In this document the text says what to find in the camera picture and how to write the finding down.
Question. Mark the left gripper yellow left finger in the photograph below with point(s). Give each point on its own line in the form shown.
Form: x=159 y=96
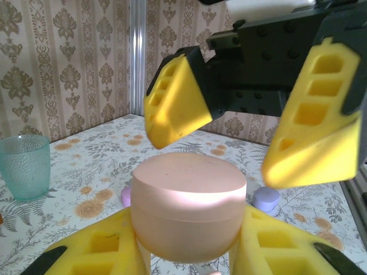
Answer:
x=94 y=252

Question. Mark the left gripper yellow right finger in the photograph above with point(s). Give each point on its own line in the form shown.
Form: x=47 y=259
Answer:
x=286 y=252

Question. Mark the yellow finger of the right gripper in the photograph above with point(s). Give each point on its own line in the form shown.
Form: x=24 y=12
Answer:
x=175 y=109
x=315 y=143

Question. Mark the lavender earbud charging case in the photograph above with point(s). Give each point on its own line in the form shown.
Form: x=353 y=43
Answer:
x=266 y=199

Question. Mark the orchid earbud charging case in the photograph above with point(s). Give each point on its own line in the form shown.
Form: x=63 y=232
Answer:
x=126 y=197

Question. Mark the pink earbud charging case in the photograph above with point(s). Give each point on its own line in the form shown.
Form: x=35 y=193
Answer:
x=186 y=200

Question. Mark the floral tablecloth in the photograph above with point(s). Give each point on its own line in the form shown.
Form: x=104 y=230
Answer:
x=86 y=160

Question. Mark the teal plastic tumbler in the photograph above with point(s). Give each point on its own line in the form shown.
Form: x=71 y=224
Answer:
x=25 y=172

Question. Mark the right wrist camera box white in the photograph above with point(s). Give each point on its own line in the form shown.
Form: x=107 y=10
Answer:
x=272 y=7

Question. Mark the aluminium corner post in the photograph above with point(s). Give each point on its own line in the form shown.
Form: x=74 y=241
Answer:
x=138 y=57

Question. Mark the aluminium table side rail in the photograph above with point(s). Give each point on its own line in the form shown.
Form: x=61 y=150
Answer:
x=359 y=197

